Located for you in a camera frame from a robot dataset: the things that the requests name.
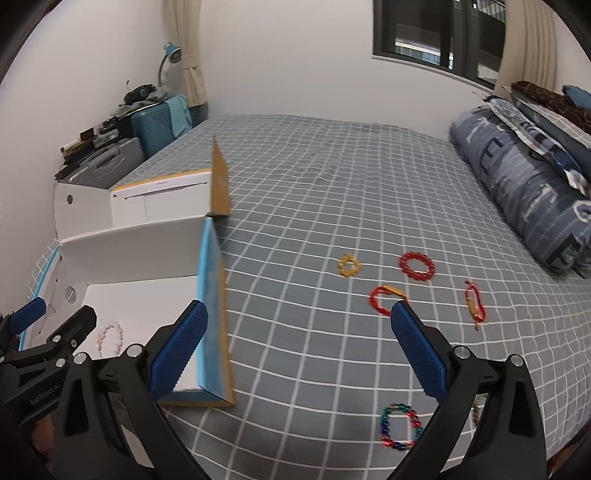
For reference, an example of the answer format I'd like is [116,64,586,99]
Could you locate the dark framed window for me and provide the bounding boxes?
[373,0,509,88]

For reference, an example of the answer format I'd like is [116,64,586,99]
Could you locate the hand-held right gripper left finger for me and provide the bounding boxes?
[53,300,212,480]

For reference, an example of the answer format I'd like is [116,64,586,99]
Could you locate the beige curtain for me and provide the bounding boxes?
[167,0,209,121]
[495,0,591,93]

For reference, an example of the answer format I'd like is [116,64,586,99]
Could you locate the grey suitcase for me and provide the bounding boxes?
[69,137,145,188]

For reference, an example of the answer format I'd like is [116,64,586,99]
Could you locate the pink bead bracelet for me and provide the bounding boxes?
[95,323,125,356]

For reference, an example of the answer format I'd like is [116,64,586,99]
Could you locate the light blue cloth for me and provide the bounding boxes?
[167,95,194,138]

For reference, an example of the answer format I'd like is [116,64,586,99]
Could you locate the grey checked bedsheet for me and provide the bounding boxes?
[106,113,591,480]

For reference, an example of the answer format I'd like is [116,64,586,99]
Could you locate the teal suitcase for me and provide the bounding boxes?
[130,95,194,160]

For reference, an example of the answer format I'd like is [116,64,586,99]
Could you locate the red bead bracelet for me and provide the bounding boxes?
[399,251,437,281]

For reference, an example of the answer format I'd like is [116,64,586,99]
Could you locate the rolled blue patterned duvet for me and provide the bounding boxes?
[450,105,591,275]

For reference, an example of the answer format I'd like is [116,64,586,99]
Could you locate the white cardboard box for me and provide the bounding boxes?
[21,136,237,462]

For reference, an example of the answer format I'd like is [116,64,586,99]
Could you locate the yellow bead bracelet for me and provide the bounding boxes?
[337,255,363,278]

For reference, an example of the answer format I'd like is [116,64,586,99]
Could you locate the multicolour bead bracelet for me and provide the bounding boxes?
[378,404,423,450]

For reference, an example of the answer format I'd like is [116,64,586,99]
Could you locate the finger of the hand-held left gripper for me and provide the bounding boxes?
[18,306,98,370]
[0,296,47,359]

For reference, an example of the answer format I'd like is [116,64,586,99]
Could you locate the blue desk lamp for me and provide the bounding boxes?
[156,42,184,92]

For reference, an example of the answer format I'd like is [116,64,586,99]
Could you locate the red cord bracelet yellow beads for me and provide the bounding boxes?
[464,280,488,330]

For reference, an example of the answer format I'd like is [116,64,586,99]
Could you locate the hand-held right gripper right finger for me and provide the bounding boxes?
[383,301,549,480]

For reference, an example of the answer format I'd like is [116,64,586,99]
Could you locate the black bag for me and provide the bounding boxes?
[124,82,160,105]

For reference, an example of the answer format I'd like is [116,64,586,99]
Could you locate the pile of dark clutter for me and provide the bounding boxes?
[55,115,134,182]

